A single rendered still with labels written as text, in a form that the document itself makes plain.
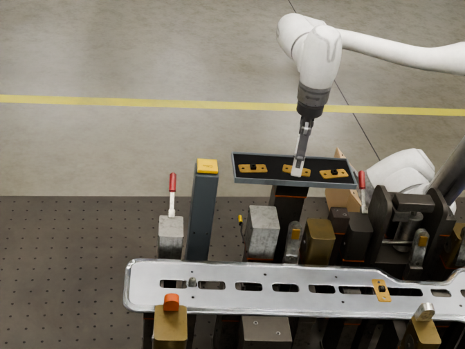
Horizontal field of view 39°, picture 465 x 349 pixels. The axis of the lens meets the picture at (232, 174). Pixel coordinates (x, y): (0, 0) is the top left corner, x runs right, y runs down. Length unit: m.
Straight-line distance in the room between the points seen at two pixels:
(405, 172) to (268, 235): 0.76
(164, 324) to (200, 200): 0.50
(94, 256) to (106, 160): 1.71
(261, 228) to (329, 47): 0.52
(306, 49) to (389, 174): 0.84
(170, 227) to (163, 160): 2.12
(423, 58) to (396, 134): 2.75
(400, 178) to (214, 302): 0.97
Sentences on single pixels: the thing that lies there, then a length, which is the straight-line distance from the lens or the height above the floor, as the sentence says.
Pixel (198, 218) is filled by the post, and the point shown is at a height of 0.98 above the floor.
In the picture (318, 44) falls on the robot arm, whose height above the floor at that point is 1.59.
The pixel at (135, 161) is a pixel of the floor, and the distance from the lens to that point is 3.92.
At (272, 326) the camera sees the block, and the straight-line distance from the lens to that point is 1.66.
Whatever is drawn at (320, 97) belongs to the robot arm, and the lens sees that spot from 1.78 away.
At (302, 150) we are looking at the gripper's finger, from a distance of 1.82.
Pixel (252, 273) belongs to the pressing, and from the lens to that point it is 1.82.
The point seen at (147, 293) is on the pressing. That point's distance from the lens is 1.74.
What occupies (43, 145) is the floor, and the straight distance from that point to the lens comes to 4.06.
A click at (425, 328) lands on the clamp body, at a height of 1.05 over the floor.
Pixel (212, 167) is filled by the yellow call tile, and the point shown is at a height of 1.16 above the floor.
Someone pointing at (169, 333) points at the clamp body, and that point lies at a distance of 1.57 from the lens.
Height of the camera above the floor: 2.26
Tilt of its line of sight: 36 degrees down
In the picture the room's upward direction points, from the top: 9 degrees clockwise
